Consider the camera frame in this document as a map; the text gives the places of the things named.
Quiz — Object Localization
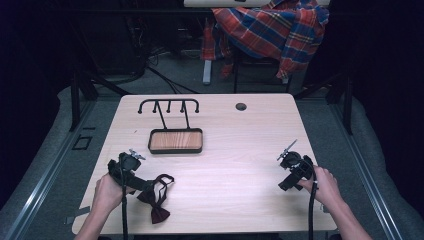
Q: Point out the person's right hand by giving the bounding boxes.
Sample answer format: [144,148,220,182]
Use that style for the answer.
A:
[297,165,344,207]

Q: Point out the black hook rack wooden tray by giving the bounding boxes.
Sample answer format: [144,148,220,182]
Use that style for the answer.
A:
[137,98,204,155]

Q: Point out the black floor cables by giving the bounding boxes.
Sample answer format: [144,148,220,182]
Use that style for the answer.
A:
[99,46,201,95]

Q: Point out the dark red bow tie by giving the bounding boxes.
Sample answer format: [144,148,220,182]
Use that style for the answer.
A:
[135,173,176,225]

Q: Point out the black metal stand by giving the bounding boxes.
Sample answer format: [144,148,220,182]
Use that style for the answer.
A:
[293,71,354,136]
[68,66,131,133]

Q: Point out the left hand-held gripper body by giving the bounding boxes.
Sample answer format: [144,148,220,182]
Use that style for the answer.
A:
[107,148,148,188]

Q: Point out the person's left hand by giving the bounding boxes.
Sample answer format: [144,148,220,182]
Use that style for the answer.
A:
[91,173,137,218]

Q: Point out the black tape square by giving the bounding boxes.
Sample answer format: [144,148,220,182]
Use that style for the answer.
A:
[71,135,94,151]

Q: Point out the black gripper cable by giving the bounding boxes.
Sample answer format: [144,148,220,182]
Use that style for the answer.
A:
[119,153,130,240]
[301,155,318,240]

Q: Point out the white desk leg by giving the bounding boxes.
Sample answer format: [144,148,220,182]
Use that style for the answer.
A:
[202,59,213,86]

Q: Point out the black metal chair frame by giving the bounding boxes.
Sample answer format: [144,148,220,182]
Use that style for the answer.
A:
[232,49,293,94]

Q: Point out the red blue plaid shirt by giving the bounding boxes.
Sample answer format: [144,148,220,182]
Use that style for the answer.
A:
[200,0,331,80]

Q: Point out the aluminium floor rail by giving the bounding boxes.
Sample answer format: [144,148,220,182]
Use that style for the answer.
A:
[328,99,404,240]
[4,99,98,240]

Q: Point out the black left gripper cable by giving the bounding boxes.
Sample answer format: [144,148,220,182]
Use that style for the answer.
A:
[119,153,130,240]

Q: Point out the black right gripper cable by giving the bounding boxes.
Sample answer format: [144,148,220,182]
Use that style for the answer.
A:
[301,155,318,240]

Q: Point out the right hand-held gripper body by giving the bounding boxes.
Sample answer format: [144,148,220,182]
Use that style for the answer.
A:
[276,139,316,183]

